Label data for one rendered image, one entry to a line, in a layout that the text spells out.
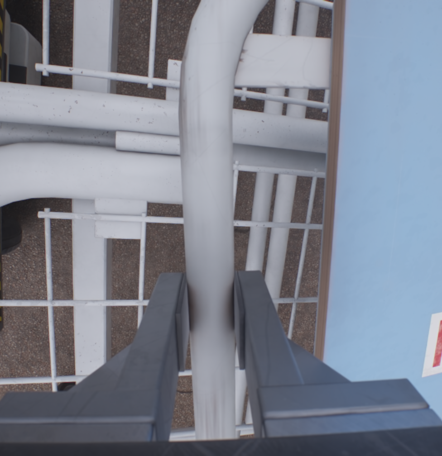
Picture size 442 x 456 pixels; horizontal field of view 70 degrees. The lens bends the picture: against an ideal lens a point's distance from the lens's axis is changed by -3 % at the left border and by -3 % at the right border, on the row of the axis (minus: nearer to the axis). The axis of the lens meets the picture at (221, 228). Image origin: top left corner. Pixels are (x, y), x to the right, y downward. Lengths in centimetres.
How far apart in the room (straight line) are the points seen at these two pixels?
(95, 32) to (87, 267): 20
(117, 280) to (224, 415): 66
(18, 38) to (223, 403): 62
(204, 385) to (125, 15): 73
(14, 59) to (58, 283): 47
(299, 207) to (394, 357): 68
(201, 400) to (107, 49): 27
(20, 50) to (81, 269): 44
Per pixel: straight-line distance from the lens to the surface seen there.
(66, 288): 84
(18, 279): 86
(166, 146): 26
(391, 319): 19
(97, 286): 33
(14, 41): 67
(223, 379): 17
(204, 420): 19
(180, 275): 15
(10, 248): 71
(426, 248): 18
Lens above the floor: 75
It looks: 71 degrees down
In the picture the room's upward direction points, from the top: 137 degrees clockwise
